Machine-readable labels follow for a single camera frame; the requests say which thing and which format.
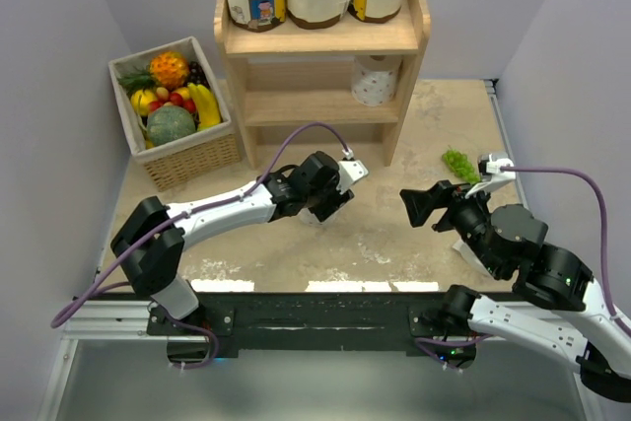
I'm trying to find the orange pineapple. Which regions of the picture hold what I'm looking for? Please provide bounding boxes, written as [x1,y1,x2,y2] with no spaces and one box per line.
[149,50,189,90]

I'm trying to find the green grape bunch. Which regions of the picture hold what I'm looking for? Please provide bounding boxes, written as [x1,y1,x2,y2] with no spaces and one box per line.
[442,148,480,184]

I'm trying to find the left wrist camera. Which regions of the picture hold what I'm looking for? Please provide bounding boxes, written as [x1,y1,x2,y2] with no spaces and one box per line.
[336,147,369,194]

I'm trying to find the dotted paper roll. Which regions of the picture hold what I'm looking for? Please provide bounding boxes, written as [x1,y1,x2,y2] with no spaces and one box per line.
[350,55,402,106]
[298,209,339,228]
[452,240,487,274]

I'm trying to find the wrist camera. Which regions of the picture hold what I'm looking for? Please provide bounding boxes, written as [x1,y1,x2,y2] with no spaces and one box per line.
[336,147,369,194]
[465,152,516,198]

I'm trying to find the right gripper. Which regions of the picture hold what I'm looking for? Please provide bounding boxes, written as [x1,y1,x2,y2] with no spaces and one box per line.
[397,176,504,275]

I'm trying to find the yellow bananas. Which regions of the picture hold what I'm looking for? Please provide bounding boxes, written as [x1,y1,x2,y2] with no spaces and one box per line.
[187,83,222,131]

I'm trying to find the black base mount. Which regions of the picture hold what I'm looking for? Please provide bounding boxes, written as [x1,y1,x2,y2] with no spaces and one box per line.
[147,292,474,361]

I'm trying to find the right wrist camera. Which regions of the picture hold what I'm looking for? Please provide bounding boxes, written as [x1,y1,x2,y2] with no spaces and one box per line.
[465,152,516,198]

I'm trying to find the wooden three-tier shelf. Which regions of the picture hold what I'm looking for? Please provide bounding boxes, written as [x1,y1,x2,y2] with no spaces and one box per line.
[214,0,431,167]

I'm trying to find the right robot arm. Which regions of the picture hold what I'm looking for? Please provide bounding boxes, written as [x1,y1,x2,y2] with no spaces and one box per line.
[399,180,630,403]

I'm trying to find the green melon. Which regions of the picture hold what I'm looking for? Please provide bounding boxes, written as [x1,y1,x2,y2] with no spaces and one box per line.
[146,105,197,147]

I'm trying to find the wicker basket with liner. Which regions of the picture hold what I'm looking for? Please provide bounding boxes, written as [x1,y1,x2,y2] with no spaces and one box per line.
[108,36,241,191]

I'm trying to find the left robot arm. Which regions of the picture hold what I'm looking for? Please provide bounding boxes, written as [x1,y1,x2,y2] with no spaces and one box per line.
[110,151,369,334]

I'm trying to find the dark grape bunch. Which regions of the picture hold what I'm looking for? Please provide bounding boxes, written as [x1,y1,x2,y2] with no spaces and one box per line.
[187,61,210,89]

